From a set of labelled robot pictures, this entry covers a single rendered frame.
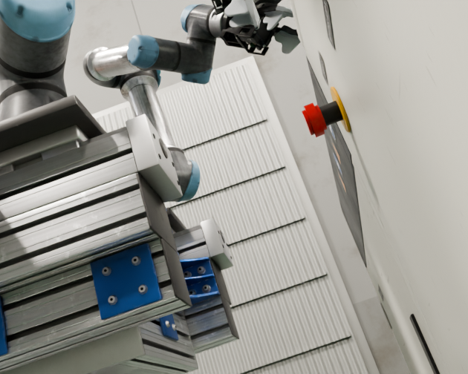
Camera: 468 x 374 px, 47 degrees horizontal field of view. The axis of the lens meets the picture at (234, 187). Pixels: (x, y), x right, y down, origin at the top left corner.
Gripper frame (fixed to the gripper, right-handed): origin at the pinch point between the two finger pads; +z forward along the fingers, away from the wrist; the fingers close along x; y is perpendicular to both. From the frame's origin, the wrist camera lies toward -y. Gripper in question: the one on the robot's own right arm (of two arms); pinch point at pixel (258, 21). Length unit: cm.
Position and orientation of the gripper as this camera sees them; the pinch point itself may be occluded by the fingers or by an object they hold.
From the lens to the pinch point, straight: 109.0
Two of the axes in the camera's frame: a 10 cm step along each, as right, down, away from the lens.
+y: -9.2, 3.7, 1.2
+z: 2.9, 8.7, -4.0
